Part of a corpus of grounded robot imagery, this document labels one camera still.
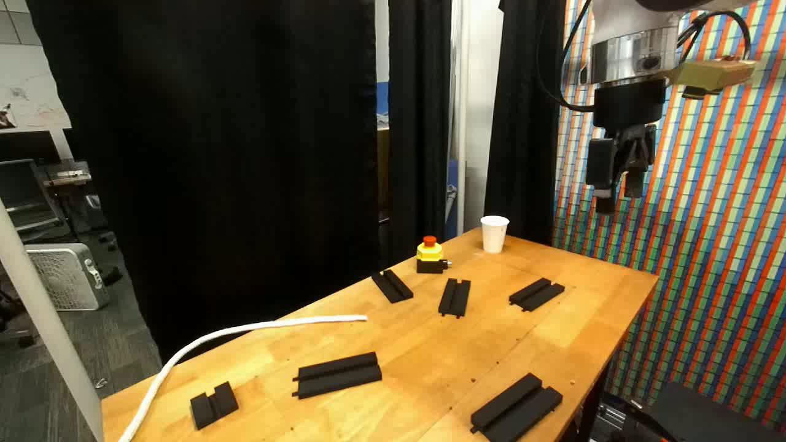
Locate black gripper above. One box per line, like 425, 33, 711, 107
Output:
584, 78, 665, 214

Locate black long track piece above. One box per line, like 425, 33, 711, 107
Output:
294, 354, 382, 397

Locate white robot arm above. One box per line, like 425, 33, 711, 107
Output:
584, 0, 705, 214

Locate white paper cup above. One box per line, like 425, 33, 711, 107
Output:
482, 217, 508, 254

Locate yellow red emergency stop button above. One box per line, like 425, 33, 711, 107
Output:
415, 235, 447, 273

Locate large black double track piece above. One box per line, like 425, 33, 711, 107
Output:
471, 373, 563, 442

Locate black curtain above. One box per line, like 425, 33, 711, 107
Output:
26, 0, 567, 363

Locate small black track piece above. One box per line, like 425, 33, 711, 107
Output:
188, 384, 239, 430

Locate grey computer case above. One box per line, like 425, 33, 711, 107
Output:
26, 244, 105, 314

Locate beige wrist camera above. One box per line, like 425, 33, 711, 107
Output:
670, 58, 756, 100

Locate white cable hose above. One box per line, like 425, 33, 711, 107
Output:
115, 312, 371, 442

